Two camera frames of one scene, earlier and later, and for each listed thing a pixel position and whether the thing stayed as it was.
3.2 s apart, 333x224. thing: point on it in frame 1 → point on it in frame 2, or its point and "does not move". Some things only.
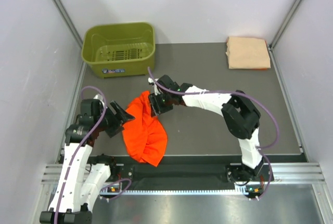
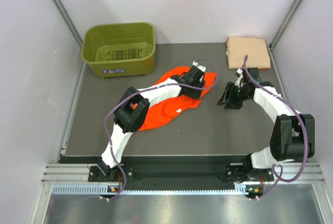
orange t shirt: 145,136 → 164,109
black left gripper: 118,121 → 196,94
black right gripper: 154,103 → 228,96
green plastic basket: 118,50 does not move
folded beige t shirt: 247,53 does not move
